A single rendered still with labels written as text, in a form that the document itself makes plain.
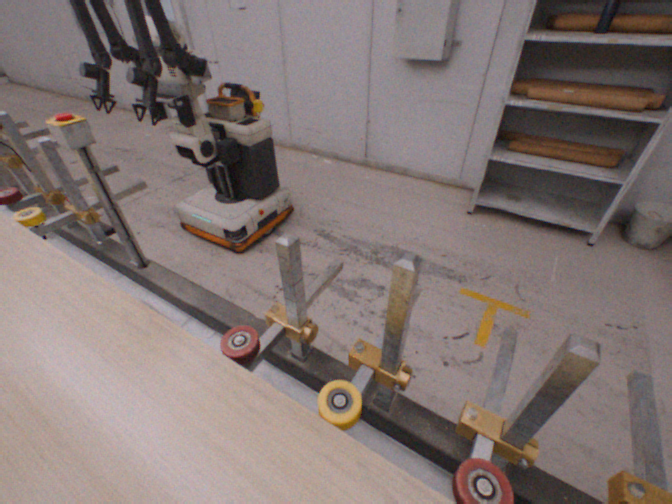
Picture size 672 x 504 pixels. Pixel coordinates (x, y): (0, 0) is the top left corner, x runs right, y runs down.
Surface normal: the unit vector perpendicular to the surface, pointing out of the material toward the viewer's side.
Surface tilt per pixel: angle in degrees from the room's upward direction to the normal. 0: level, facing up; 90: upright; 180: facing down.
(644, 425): 0
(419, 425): 0
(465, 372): 0
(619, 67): 90
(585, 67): 90
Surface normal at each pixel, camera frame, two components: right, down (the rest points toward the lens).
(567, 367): -0.53, 0.55
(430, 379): -0.02, -0.77
